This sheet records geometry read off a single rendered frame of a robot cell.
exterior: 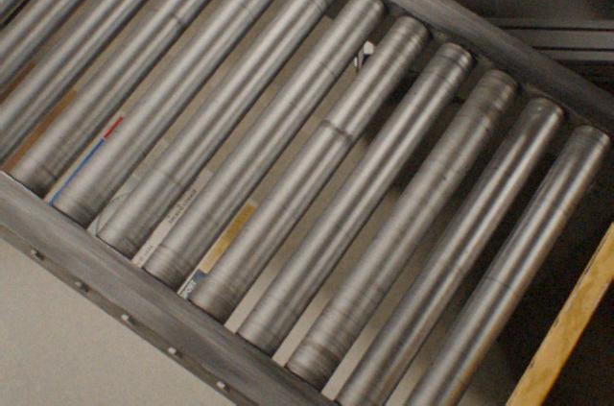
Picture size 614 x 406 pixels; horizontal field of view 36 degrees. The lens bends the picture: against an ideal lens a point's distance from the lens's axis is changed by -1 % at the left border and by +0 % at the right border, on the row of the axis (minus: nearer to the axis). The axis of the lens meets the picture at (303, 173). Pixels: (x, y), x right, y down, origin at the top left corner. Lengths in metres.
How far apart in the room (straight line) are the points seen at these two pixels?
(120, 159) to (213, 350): 0.25
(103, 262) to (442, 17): 0.51
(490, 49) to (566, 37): 0.74
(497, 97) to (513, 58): 0.06
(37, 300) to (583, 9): 1.22
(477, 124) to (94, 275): 0.48
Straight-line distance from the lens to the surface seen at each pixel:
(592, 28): 1.96
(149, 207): 1.09
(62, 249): 1.08
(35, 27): 1.21
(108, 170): 1.11
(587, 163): 1.16
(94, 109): 1.14
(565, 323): 1.07
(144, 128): 1.12
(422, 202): 1.10
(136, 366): 1.86
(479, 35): 1.20
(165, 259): 1.06
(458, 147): 1.13
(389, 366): 1.04
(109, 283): 1.06
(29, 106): 1.16
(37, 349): 1.90
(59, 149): 1.13
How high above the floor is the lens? 1.81
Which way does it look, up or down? 68 degrees down
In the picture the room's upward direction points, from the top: 7 degrees clockwise
